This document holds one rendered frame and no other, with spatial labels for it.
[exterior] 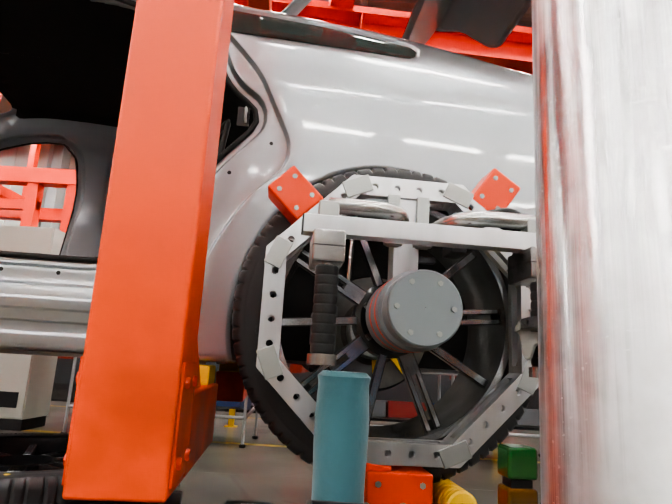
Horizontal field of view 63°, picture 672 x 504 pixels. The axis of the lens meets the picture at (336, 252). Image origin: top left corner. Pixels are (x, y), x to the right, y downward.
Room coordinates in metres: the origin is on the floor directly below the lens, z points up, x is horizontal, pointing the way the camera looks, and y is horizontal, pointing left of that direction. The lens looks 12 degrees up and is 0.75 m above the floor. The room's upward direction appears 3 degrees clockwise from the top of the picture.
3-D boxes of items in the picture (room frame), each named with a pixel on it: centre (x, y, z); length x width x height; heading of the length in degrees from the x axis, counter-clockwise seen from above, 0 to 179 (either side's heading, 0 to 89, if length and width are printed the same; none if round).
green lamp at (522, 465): (0.75, -0.25, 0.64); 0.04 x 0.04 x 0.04; 6
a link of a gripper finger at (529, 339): (0.83, -0.30, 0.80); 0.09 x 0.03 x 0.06; 18
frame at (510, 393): (1.06, -0.13, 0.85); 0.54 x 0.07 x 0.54; 96
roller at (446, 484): (1.17, -0.24, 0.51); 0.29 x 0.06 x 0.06; 6
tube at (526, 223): (0.95, -0.24, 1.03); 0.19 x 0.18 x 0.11; 6
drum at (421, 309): (0.99, -0.14, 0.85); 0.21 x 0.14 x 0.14; 6
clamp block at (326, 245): (0.84, 0.01, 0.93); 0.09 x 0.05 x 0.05; 6
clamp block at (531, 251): (0.87, -0.32, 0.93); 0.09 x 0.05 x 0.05; 6
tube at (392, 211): (0.93, -0.05, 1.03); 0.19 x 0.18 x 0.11; 6
